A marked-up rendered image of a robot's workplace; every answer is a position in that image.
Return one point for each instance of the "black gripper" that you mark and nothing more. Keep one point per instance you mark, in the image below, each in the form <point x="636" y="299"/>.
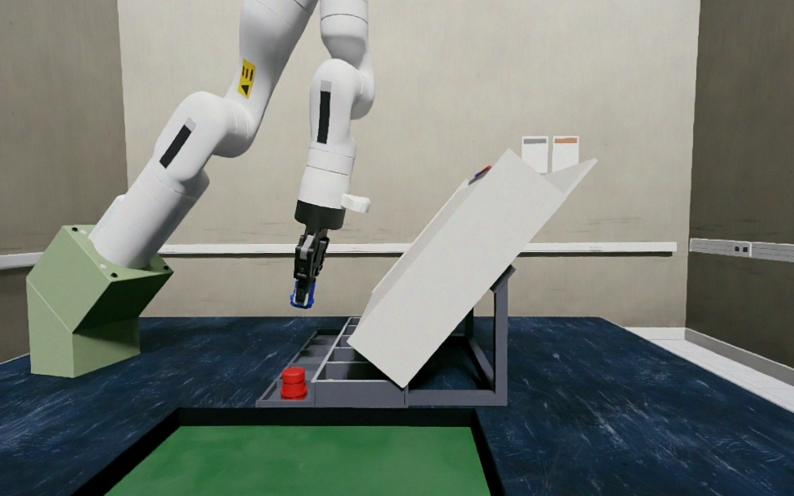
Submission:
<point x="318" y="220"/>

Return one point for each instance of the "blue plug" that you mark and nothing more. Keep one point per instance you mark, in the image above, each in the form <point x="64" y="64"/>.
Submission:
<point x="310" y="300"/>

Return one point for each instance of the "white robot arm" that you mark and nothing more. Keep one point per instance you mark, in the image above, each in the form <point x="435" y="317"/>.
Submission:
<point x="136" y="225"/>

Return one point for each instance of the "red plug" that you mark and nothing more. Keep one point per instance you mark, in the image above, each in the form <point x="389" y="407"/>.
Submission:
<point x="293" y="385"/>

